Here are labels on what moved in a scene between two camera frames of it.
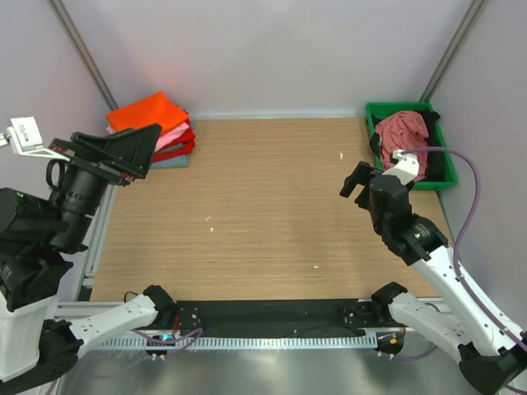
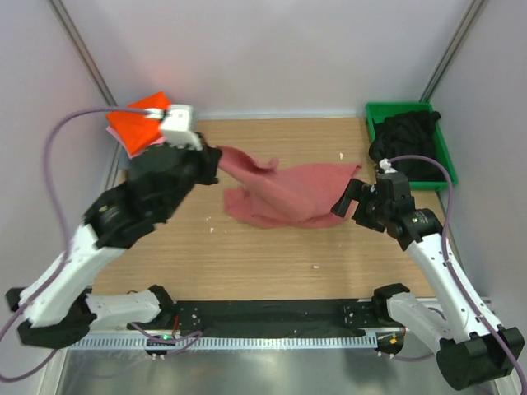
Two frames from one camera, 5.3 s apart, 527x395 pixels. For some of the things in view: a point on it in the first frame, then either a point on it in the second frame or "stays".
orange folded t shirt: x=156 y=109 stays
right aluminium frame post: x=470 y=19 stays
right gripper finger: x=362 y=174 to x=353 y=191
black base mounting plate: x=278 y=318 stays
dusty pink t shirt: x=403 y=131 to x=289 y=196
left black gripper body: x=94 y=160 to x=194 y=167
